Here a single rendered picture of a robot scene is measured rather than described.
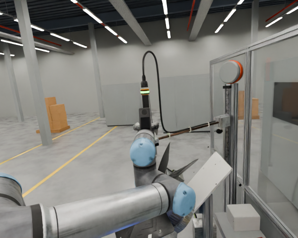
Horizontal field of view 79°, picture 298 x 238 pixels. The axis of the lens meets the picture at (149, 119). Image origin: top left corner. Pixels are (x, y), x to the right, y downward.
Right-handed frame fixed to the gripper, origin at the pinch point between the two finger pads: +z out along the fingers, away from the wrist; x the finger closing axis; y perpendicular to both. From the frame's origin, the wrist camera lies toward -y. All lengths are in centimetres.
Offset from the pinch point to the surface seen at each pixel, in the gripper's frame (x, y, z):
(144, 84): -0.2, -17.7, 5.0
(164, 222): 5.0, 46.2, -10.6
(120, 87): -150, -12, 736
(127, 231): -18, 67, 7
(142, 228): -5.3, 48.3, -11.8
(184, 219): 16, 57, 3
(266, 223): 70, 76, 18
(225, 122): 52, 12, 39
